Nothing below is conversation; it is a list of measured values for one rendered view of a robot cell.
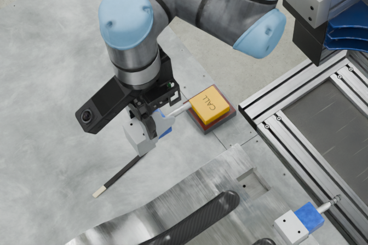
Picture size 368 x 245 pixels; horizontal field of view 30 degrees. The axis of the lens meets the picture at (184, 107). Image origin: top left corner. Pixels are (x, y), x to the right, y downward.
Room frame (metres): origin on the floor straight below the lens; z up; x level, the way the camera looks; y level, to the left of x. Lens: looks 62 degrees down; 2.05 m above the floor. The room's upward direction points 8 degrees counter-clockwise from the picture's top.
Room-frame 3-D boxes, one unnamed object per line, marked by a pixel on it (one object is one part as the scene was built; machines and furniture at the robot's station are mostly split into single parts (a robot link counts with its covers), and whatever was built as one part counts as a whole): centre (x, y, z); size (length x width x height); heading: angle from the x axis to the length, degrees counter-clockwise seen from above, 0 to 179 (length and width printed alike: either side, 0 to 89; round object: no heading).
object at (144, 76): (0.57, 0.07, 1.17); 0.08 x 0.08 x 0.05
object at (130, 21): (0.57, 0.06, 1.25); 0.09 x 0.08 x 0.11; 138
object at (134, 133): (0.58, 0.05, 0.93); 0.13 x 0.05 x 0.05; 118
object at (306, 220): (0.38, -0.20, 0.89); 0.13 x 0.05 x 0.05; 117
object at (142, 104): (0.58, 0.06, 1.09); 0.09 x 0.08 x 0.12; 117
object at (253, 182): (0.46, -0.11, 0.87); 0.05 x 0.05 x 0.04; 27
